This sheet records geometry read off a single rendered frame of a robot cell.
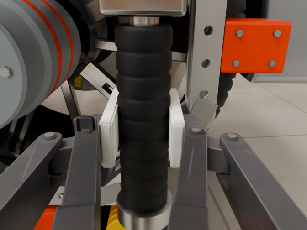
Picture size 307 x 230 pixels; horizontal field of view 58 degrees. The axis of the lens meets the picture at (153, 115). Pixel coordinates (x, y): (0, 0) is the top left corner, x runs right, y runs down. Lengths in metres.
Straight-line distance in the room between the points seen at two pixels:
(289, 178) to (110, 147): 1.63
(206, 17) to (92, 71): 0.23
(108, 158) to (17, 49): 0.14
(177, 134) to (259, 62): 0.28
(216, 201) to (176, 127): 1.31
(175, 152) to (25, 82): 0.16
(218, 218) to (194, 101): 1.00
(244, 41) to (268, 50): 0.04
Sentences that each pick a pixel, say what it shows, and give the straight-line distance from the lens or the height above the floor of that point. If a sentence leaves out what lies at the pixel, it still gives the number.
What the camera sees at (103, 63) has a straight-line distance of 0.72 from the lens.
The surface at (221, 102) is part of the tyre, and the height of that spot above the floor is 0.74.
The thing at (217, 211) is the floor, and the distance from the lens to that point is 1.41.
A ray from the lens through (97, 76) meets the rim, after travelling 0.51.
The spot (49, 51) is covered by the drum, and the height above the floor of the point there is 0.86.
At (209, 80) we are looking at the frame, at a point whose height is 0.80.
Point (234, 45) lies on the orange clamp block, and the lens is 0.40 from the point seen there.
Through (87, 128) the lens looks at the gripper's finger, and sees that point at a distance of 0.16.
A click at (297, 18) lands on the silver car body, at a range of 0.65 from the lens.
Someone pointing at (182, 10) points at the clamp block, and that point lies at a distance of 0.16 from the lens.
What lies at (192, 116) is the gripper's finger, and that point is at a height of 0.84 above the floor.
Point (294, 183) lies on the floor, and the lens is 1.73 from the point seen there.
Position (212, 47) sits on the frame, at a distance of 0.40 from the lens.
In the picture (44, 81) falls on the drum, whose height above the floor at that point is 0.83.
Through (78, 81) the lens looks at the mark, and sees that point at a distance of 0.74.
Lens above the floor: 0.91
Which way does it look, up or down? 22 degrees down
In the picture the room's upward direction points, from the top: 1 degrees clockwise
